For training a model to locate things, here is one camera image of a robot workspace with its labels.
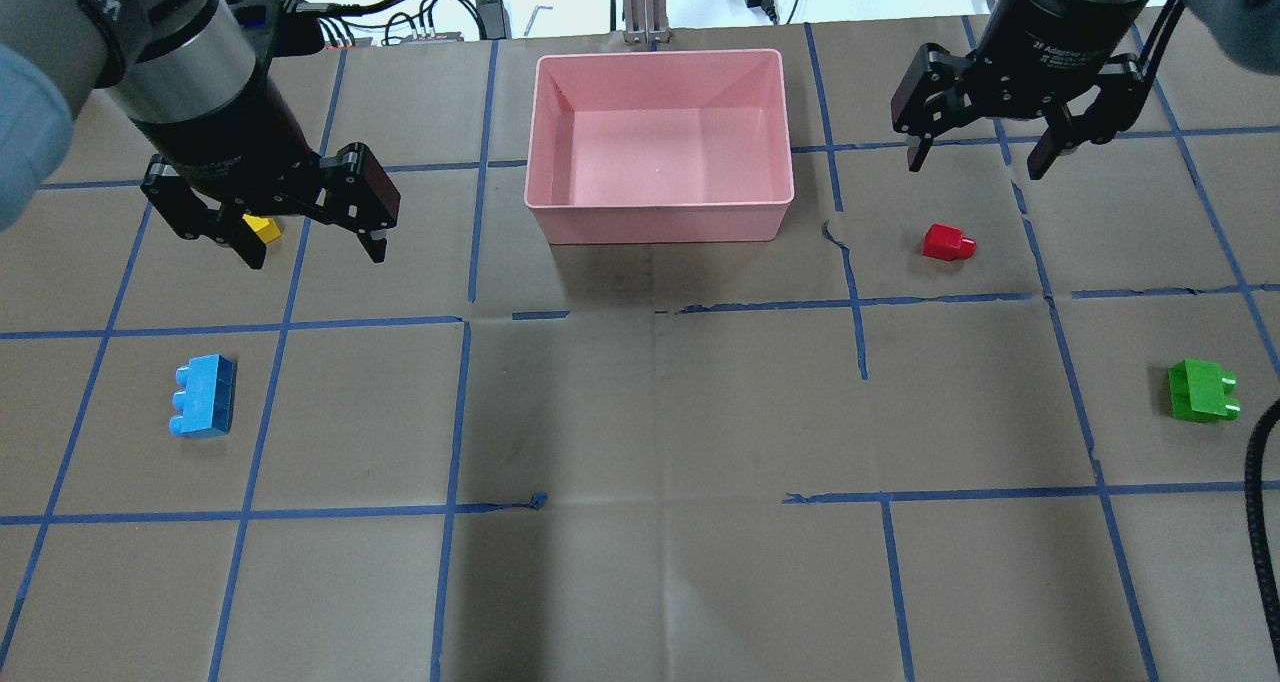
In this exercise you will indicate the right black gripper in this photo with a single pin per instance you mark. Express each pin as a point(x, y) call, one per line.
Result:
point(1060, 27)

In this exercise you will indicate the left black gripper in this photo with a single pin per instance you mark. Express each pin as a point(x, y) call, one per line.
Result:
point(228, 147)

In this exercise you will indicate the yellow block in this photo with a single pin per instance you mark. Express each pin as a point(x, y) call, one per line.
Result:
point(266, 229)

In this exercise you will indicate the red block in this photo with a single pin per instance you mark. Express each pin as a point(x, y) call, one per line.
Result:
point(948, 243)

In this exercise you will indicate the blue block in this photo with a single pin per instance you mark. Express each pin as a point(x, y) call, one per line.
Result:
point(204, 400)

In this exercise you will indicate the green block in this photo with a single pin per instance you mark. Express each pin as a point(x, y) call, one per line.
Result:
point(1202, 391)

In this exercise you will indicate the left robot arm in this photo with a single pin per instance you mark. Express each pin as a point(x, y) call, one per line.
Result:
point(194, 77)

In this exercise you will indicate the pink plastic box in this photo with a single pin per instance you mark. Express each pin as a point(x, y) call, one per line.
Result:
point(684, 146)

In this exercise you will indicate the small black adapter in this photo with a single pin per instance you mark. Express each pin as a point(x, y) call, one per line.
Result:
point(493, 19)

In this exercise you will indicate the allen key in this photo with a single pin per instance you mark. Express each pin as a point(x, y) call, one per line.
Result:
point(532, 21)

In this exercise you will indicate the aluminium frame post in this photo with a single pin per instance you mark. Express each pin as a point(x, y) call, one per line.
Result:
point(645, 22)

